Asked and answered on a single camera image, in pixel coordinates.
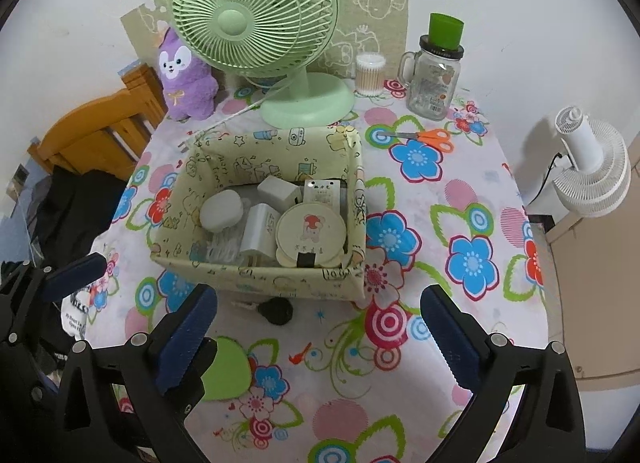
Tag black power cable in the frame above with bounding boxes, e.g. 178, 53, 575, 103
529, 153, 567, 204

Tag green desk fan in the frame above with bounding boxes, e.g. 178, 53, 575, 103
169, 0, 357, 130

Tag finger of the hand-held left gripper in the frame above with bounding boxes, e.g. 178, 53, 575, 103
2, 253, 109, 311
0, 323, 63, 409

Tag wooden chair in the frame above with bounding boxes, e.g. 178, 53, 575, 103
27, 65, 168, 184

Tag glass mug with black lid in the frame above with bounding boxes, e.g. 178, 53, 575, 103
398, 35, 466, 122

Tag green flat pad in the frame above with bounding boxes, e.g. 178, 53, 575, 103
200, 337, 252, 403

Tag green plastic cup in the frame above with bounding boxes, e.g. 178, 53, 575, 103
427, 13, 463, 48

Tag beige cabinet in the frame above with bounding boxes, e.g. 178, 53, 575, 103
545, 143, 640, 385

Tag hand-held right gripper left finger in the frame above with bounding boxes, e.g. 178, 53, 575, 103
55, 284, 221, 463

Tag white round case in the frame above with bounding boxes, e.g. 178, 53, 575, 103
200, 190, 246, 234

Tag white circulator fan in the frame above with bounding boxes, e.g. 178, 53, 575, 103
554, 107, 632, 216

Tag black round plug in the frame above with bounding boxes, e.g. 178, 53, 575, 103
255, 299, 294, 327

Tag cotton swab jar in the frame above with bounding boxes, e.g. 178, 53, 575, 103
355, 53, 387, 96

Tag cream round bear mirror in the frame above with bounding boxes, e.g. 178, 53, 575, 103
275, 203, 348, 270

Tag clear plastic bag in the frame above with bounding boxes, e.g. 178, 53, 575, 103
192, 230, 246, 266

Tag white printed bag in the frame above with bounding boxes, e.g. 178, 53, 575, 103
61, 283, 109, 345

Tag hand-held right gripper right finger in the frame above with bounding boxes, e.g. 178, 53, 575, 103
420, 284, 586, 463

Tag large white charger adapter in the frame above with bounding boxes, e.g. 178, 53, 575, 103
240, 203, 282, 269

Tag floral tablecloth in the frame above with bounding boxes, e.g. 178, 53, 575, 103
92, 83, 548, 463

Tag purple plush toy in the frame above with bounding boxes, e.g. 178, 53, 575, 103
157, 27, 219, 121

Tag small white charger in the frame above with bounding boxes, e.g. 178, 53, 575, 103
257, 175, 297, 211

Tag black cloth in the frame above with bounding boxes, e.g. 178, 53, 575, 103
35, 165, 132, 265

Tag white fan power cable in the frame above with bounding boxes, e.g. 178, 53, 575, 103
177, 80, 296, 154

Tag orange handled scissors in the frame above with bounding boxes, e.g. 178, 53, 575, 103
385, 128, 455, 152

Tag printed cream storage box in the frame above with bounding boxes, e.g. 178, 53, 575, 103
151, 124, 368, 301

